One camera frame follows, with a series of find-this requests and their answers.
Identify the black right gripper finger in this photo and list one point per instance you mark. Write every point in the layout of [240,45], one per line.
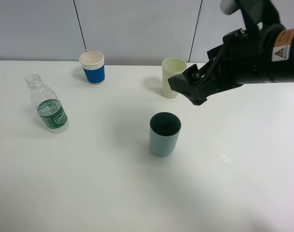
[196,84]

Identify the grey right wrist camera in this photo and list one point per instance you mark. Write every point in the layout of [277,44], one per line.
[254,12]

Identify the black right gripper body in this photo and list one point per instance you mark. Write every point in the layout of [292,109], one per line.
[241,59]

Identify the teal plastic cup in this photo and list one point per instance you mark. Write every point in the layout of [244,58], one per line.
[163,133]

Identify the clear bottle green label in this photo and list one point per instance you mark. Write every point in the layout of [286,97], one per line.
[47,104]

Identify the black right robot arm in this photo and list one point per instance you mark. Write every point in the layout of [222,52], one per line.
[281,67]

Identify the blue white paper cup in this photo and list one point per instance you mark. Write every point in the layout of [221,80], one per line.
[92,63]

